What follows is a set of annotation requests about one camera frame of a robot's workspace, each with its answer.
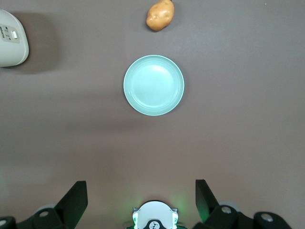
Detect cream and green rice cooker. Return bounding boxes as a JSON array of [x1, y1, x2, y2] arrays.
[[0, 9, 30, 68]]

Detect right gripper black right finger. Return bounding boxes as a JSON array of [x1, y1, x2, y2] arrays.
[[193, 179, 294, 229]]

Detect mint green round plate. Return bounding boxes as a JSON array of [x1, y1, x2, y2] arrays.
[[123, 54, 185, 117]]

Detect brown potato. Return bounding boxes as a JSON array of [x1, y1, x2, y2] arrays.
[[146, 0, 175, 31]]

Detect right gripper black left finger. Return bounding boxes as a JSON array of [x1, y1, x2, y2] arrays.
[[0, 180, 88, 229]]

